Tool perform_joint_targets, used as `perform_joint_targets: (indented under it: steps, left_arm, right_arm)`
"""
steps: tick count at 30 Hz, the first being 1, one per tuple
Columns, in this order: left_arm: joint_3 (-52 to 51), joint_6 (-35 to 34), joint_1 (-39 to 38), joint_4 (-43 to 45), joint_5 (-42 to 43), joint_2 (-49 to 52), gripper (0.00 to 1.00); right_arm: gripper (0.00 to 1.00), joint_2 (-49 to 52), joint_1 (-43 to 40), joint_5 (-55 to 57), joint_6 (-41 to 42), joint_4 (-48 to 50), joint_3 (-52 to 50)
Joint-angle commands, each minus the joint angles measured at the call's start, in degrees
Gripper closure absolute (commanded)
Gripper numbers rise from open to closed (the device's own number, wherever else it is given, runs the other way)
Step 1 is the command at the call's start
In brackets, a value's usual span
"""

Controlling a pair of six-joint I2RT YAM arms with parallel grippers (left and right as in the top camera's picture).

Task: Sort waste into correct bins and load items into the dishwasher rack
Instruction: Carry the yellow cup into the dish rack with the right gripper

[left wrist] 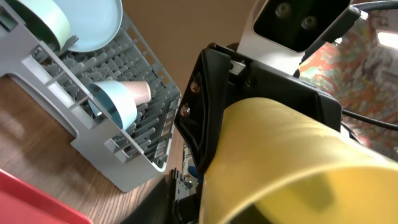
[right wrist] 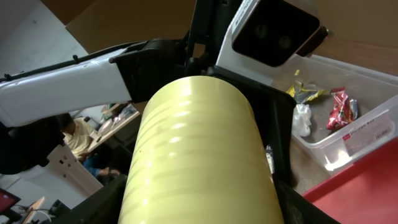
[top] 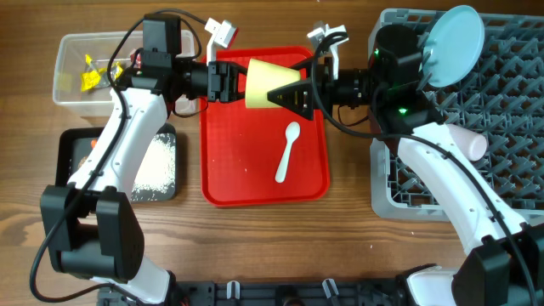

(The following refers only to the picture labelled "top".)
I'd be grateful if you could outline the grey dishwasher rack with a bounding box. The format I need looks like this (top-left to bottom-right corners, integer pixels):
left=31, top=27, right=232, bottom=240
left=370, top=14, right=543, bottom=224

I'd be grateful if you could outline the pink cup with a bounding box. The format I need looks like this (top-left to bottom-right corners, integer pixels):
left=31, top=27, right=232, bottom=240
left=447, top=124, right=488, bottom=162

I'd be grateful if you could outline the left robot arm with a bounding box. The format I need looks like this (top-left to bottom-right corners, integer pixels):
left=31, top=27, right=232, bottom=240
left=37, top=8, right=247, bottom=305

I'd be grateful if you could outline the white plastic spoon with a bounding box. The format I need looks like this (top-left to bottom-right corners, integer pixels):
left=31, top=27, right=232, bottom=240
left=275, top=122, right=301, bottom=184

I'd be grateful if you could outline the white rice pile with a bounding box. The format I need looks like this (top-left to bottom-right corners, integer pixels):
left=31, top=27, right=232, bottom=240
left=132, top=133, right=176, bottom=201

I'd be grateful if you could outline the brown food scrap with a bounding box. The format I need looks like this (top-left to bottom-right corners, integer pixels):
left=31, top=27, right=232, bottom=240
left=77, top=156, right=88, bottom=169

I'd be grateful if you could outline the yellow cup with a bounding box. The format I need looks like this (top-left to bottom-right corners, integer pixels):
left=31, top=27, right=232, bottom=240
left=245, top=59, right=301, bottom=109

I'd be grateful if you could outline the light blue plate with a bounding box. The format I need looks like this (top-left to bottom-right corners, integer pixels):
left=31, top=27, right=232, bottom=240
left=422, top=5, right=485, bottom=88

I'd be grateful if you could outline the black cable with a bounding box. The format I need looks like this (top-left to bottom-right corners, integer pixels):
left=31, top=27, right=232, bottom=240
left=28, top=8, right=209, bottom=303
left=309, top=31, right=541, bottom=306

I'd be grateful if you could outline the yellow silver wrapper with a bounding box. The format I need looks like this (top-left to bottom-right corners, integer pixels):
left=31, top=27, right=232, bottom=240
left=81, top=54, right=111, bottom=93

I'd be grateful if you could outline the red serving tray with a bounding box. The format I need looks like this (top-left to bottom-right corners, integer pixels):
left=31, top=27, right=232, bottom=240
left=198, top=46, right=331, bottom=207

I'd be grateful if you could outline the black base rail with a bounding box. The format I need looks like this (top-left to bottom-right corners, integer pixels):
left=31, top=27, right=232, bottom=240
left=96, top=278, right=473, bottom=306

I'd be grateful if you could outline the right black cable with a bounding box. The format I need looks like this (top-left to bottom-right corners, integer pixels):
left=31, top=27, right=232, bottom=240
left=309, top=31, right=541, bottom=306

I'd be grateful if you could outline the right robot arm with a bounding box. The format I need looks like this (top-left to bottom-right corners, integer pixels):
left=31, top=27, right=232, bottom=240
left=265, top=25, right=543, bottom=305

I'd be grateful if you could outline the black waste tray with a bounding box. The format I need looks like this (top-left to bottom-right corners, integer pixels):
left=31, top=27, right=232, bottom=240
left=55, top=123, right=178, bottom=201

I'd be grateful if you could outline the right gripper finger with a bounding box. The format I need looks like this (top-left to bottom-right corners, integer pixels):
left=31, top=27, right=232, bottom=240
left=291, top=57, right=316, bottom=72
left=267, top=79, right=314, bottom=120

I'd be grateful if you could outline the clear plastic waste bin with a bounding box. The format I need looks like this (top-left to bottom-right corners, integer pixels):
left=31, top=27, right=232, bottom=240
left=53, top=30, right=196, bottom=117

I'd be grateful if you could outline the left black cable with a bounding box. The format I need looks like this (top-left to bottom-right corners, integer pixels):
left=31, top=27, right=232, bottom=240
left=28, top=8, right=209, bottom=303

